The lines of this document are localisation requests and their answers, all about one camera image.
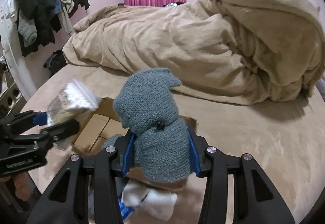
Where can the blue-grey knitted sock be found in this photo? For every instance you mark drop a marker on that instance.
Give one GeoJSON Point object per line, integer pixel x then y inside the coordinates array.
{"type": "Point", "coordinates": [146, 107]}

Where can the cardboard box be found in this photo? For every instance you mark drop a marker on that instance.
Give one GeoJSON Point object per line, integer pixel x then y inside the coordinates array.
{"type": "Point", "coordinates": [98, 127]}

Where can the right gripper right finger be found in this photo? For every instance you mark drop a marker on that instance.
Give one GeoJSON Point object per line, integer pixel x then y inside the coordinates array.
{"type": "Point", "coordinates": [256, 199]}

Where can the person left hand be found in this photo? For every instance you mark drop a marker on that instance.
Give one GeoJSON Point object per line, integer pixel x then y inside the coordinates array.
{"type": "Point", "coordinates": [21, 183]}

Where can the blue tissue pack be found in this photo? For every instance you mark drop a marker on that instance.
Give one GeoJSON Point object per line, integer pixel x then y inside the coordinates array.
{"type": "Point", "coordinates": [126, 209]}

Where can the clothes pile on rack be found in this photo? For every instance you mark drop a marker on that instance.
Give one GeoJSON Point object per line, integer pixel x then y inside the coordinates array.
{"type": "Point", "coordinates": [38, 20]}

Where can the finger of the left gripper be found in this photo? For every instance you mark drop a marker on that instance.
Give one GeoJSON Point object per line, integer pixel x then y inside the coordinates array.
{"type": "Point", "coordinates": [19, 123]}
{"type": "Point", "coordinates": [60, 131]}

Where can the beige duvet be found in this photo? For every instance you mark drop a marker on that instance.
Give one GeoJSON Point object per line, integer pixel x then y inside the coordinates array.
{"type": "Point", "coordinates": [234, 51]}

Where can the white socks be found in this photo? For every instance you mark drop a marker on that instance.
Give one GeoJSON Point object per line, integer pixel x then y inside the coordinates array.
{"type": "Point", "coordinates": [157, 203]}

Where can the shoe rack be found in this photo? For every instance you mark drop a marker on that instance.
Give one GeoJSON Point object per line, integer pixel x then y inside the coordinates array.
{"type": "Point", "coordinates": [12, 100]}

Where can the clear snack bag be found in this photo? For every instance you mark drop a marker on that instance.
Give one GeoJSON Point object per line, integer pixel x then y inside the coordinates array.
{"type": "Point", "coordinates": [75, 98]}

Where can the black bag on floor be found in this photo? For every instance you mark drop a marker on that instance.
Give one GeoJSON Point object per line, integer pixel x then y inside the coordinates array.
{"type": "Point", "coordinates": [55, 62]}

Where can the beige bed sheet mattress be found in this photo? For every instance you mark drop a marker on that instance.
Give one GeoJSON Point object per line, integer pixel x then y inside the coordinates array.
{"type": "Point", "coordinates": [285, 138]}

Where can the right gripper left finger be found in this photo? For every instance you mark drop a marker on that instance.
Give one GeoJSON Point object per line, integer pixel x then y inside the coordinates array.
{"type": "Point", "coordinates": [65, 200]}

